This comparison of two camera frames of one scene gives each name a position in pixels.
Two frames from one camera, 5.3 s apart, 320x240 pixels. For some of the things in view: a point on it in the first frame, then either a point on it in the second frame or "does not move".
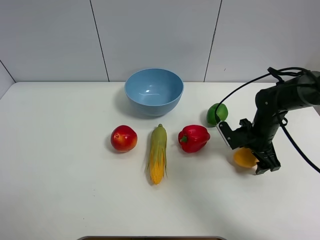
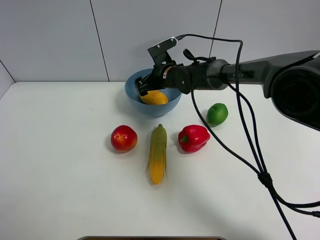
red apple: (124, 138) does not move
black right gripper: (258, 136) → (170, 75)
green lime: (222, 113) does not move
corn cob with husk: (157, 164) does not move
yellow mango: (244, 157) → (154, 97)
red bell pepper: (193, 138) does not move
